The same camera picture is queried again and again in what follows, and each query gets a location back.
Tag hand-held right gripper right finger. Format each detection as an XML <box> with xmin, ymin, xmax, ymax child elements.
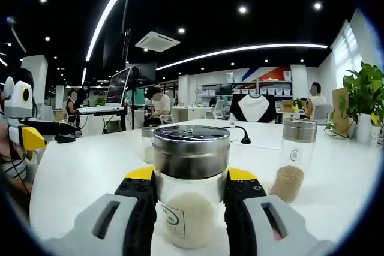
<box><xmin>224</xmin><ymin>167</ymin><xmax>335</xmax><ymax>256</ymax></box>

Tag teal panel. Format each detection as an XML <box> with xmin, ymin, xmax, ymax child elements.
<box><xmin>134</xmin><ymin>87</ymin><xmax>148</xmax><ymax>107</ymax></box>

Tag black white raglan shirt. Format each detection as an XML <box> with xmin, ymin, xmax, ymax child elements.
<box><xmin>229</xmin><ymin>94</ymin><xmax>276</xmax><ymax>124</ymax></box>

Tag white mesh office chair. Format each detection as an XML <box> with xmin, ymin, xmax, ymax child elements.
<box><xmin>206</xmin><ymin>99</ymin><xmax>226</xmax><ymax>121</ymax></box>

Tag white office desk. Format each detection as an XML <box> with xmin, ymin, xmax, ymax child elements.
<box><xmin>172</xmin><ymin>106</ymin><xmax>211</xmax><ymax>124</ymax></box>

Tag white window blind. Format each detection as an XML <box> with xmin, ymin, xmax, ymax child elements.
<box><xmin>331</xmin><ymin>20</ymin><xmax>364</xmax><ymax>68</ymax></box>

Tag dark wall television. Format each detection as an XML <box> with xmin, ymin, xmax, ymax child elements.
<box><xmin>128</xmin><ymin>62</ymin><xmax>157</xmax><ymax>82</ymax></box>

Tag tall seasoning bottle brown grains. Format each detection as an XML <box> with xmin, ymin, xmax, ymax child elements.
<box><xmin>268</xmin><ymin>118</ymin><xmax>319</xmax><ymax>204</ymax></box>

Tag person's left hand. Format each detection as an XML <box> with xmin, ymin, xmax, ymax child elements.
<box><xmin>0</xmin><ymin>125</ymin><xmax>23</xmax><ymax>161</ymax></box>

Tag small white cup yellow tag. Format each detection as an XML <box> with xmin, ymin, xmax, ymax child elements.
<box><xmin>370</xmin><ymin>113</ymin><xmax>383</xmax><ymax>147</ymax></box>

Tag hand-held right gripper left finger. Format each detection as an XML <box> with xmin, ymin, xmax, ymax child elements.
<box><xmin>44</xmin><ymin>167</ymin><xmax>159</xmax><ymax>256</ymax></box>

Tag ceiling air conditioner cassette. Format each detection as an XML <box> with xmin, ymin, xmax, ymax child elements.
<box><xmin>134</xmin><ymin>30</ymin><xmax>181</xmax><ymax>53</ymax></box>

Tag black rounded object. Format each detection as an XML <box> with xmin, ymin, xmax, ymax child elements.
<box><xmin>56</xmin><ymin>134</ymin><xmax>76</xmax><ymax>144</ymax></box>

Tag brown paper bag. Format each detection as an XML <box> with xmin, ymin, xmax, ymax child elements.
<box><xmin>332</xmin><ymin>88</ymin><xmax>350</xmax><ymax>137</ymax></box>

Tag black power cable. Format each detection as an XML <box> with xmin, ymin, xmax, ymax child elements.
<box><xmin>229</xmin><ymin>121</ymin><xmax>253</xmax><ymax>146</ymax></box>

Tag black laptop stand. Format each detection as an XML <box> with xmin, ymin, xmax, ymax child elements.
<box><xmin>89</xmin><ymin>109</ymin><xmax>128</xmax><ymax>132</ymax></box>

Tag grey office chair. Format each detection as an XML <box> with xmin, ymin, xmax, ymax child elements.
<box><xmin>311</xmin><ymin>104</ymin><xmax>331</xmax><ymax>125</ymax></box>

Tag short seasoning bottle white crystals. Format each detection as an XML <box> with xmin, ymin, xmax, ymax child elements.
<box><xmin>140</xmin><ymin>124</ymin><xmax>157</xmax><ymax>165</ymax></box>

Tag white open laptop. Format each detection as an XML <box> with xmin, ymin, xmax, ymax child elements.
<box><xmin>78</xmin><ymin>67</ymin><xmax>132</xmax><ymax>115</ymax></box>

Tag black tall stand pole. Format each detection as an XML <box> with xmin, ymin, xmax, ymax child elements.
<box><xmin>121</xmin><ymin>0</ymin><xmax>133</xmax><ymax>70</ymax></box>

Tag tall seasoning bottle white grains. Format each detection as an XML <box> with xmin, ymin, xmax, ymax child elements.
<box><xmin>151</xmin><ymin>124</ymin><xmax>232</xmax><ymax>249</ymax></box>

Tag row of white storage bins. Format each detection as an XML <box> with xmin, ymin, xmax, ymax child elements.
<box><xmin>202</xmin><ymin>71</ymin><xmax>292</xmax><ymax>97</ymax></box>

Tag grey storage shelf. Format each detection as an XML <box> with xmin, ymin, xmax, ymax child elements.
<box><xmin>196</xmin><ymin>70</ymin><xmax>293</xmax><ymax>104</ymax></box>

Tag long ceiling light strip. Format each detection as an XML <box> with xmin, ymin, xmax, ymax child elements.
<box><xmin>155</xmin><ymin>43</ymin><xmax>328</xmax><ymax>71</ymax></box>
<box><xmin>85</xmin><ymin>0</ymin><xmax>145</xmax><ymax>62</ymax></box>

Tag green potted plant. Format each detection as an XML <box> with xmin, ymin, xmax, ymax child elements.
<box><xmin>325</xmin><ymin>61</ymin><xmax>384</xmax><ymax>146</ymax></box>

